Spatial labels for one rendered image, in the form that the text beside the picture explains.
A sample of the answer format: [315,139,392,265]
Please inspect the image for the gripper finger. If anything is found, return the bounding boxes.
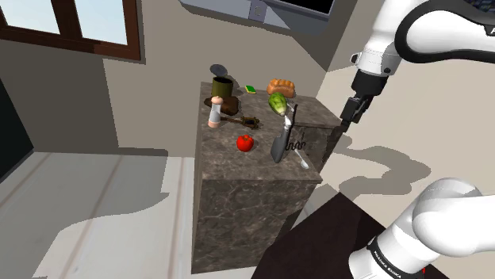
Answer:
[359,96,375,124]
[335,96,363,135]

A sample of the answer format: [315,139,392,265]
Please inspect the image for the silver spoon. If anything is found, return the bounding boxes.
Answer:
[293,147,311,170]

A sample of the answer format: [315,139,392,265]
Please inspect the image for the brown bread loaf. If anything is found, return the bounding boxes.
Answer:
[266,78,297,99]

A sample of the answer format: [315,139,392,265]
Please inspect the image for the green lettuce head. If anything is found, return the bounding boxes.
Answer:
[268,91,290,117]

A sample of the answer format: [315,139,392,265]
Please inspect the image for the grey cleaver knife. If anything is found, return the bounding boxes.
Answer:
[270,114,294,164]

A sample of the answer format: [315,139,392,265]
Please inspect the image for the dark bronze ornate spoon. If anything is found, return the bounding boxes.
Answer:
[221,114,261,131]

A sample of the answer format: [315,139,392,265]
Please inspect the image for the red tomato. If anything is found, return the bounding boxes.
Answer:
[236,133,255,153]

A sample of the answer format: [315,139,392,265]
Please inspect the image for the brown wooden board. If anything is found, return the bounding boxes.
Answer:
[203,95,240,117]

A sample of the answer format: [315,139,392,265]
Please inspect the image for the grey appliance with black window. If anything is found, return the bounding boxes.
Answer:
[178,0,336,36]

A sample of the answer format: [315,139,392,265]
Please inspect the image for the open olive tin can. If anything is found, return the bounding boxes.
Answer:
[209,63,235,100]

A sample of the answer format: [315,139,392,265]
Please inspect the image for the white and pink pepper mill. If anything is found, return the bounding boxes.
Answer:
[207,95,224,129]

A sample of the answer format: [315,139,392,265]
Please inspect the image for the dark robot stand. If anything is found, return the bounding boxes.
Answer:
[251,192,451,279]

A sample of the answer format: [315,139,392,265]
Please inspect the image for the brown framed window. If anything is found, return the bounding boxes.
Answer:
[0,0,143,62]

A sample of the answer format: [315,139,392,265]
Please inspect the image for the black wire potato masher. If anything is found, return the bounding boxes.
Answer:
[285,102,308,152]

